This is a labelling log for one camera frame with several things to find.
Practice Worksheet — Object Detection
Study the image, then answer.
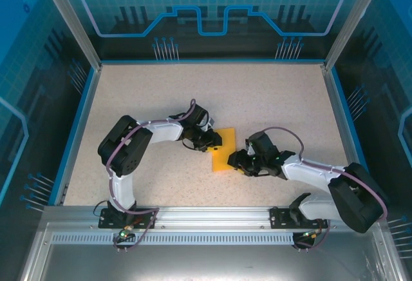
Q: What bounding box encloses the thin aluminium cross rail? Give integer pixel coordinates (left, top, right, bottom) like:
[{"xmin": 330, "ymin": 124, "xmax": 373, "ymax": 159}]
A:
[{"xmin": 100, "ymin": 58, "xmax": 326, "ymax": 66}]

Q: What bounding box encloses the thin black wire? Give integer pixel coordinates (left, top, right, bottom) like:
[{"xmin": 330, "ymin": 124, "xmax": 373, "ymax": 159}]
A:
[{"xmin": 92, "ymin": 200, "xmax": 109, "ymax": 218}]

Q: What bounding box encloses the slotted aluminium cable duct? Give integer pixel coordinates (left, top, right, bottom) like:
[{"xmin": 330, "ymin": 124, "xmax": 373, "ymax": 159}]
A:
[{"xmin": 50, "ymin": 233, "xmax": 296, "ymax": 245}]

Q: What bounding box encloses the aluminium frame post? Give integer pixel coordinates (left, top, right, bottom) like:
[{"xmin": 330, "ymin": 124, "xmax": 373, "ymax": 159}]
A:
[
  {"xmin": 35, "ymin": 0, "xmax": 103, "ymax": 71},
  {"xmin": 323, "ymin": 0, "xmax": 389, "ymax": 71}
]

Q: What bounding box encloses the steel cabinet panel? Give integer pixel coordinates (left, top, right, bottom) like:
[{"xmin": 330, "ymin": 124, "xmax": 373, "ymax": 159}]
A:
[{"xmin": 19, "ymin": 222, "xmax": 404, "ymax": 281}]

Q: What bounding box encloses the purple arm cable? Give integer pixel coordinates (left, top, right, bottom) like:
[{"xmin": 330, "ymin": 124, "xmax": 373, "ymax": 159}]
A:
[
  {"xmin": 262, "ymin": 126, "xmax": 389, "ymax": 253},
  {"xmin": 105, "ymin": 98, "xmax": 197, "ymax": 252}
]

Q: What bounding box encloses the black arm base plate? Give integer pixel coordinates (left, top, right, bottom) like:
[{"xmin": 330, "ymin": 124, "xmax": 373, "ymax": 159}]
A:
[
  {"xmin": 269, "ymin": 206, "xmax": 334, "ymax": 229},
  {"xmin": 98, "ymin": 208, "xmax": 158, "ymax": 229}
]

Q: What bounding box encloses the blue edge strip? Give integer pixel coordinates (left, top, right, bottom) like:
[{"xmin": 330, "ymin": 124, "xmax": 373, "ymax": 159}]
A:
[
  {"xmin": 330, "ymin": 66, "xmax": 380, "ymax": 206},
  {"xmin": 48, "ymin": 66, "xmax": 97, "ymax": 206}
]

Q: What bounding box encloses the wide aluminium mounting beam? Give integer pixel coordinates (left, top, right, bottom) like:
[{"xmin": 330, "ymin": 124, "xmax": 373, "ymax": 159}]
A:
[{"xmin": 43, "ymin": 205, "xmax": 384, "ymax": 231}]

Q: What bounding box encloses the aluminium side rail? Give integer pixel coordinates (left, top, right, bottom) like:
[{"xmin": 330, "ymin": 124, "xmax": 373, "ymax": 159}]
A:
[
  {"xmin": 53, "ymin": 63, "xmax": 104, "ymax": 206},
  {"xmin": 321, "ymin": 63, "xmax": 370, "ymax": 206}
]

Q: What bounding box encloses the brass cable connector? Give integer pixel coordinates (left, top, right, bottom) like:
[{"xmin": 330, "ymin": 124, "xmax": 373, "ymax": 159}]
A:
[
  {"xmin": 118, "ymin": 224, "xmax": 136, "ymax": 239},
  {"xmin": 301, "ymin": 229, "xmax": 323, "ymax": 240}
]

